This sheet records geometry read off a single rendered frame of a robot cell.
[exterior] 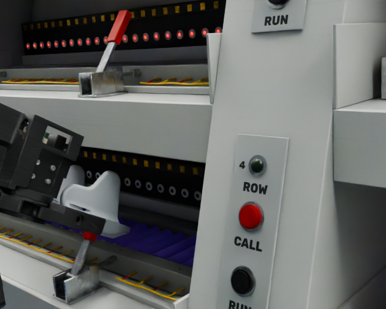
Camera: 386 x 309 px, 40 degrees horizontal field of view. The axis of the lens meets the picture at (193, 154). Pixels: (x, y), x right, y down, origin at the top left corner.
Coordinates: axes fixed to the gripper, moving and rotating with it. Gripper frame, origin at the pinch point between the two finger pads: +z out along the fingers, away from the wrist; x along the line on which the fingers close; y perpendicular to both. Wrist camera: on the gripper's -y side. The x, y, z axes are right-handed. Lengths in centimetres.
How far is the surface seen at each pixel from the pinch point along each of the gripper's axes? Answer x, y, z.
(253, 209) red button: -21.1, 4.0, -7.0
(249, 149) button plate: -19.9, 7.9, -7.5
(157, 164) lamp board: 4.9, 9.4, 9.0
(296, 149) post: -23.4, 8.3, -7.4
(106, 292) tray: -2.4, -5.5, 0.4
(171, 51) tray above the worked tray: 6.0, 23.4, 6.8
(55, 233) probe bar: 10.4, -1.9, 2.0
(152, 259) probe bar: -4.5, -1.3, 3.0
